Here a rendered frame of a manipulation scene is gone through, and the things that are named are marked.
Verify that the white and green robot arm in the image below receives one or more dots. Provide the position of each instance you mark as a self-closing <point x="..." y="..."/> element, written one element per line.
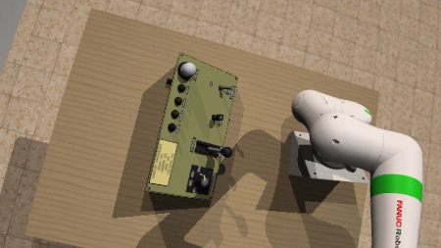
<point x="394" y="161"/>

